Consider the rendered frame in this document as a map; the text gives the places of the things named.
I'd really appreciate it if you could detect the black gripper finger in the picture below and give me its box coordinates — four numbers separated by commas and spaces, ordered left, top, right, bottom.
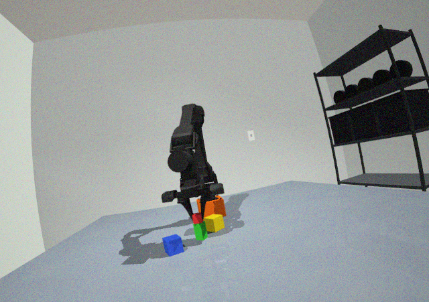
177, 198, 193, 219
200, 195, 210, 219

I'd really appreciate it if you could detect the yellow block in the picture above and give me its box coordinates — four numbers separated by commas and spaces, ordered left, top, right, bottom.
204, 214, 224, 232

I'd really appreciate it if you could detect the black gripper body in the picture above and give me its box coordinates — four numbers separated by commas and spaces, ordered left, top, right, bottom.
162, 169, 225, 203

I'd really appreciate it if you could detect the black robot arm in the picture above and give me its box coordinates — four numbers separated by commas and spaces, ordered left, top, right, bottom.
168, 104, 218, 200

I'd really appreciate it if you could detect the blue block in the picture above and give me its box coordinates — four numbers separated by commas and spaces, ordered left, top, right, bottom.
162, 234, 184, 257

